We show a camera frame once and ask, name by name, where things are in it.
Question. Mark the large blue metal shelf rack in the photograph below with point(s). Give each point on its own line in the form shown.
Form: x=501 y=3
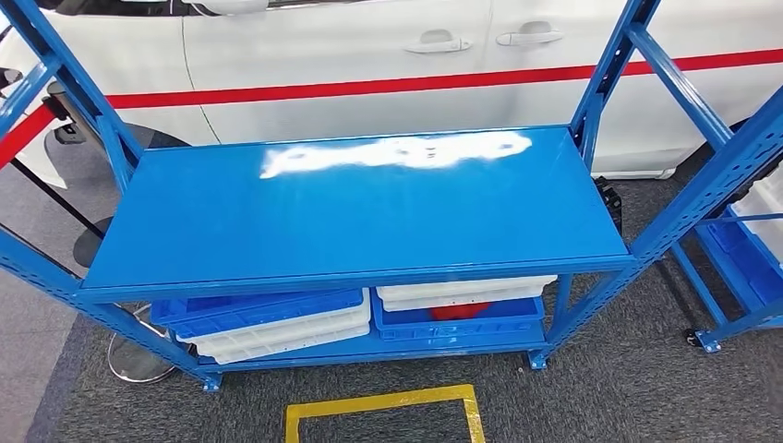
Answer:
x=306 y=226

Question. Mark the blue plastic crate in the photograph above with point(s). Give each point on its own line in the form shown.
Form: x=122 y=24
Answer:
x=244 y=309
x=404 y=327
x=743 y=257

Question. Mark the red item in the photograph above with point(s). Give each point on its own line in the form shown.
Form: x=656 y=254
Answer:
x=459 y=312

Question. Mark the white car red stripe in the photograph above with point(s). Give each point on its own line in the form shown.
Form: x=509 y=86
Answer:
x=306 y=55

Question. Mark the chrome round stand base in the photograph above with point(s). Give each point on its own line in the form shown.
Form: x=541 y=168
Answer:
x=131 y=364

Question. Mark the blue wheeled metal rack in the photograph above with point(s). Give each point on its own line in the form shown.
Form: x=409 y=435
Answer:
x=734 y=306

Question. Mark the translucent white plastic crate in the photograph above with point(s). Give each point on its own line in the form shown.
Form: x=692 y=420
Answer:
x=764 y=220

